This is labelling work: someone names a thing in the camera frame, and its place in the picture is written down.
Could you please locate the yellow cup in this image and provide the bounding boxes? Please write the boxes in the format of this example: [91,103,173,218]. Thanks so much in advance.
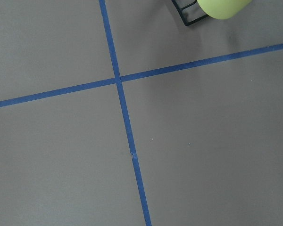
[197,0,252,20]

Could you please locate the black wire cup rack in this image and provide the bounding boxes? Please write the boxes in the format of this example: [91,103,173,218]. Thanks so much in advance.
[171,0,209,26]

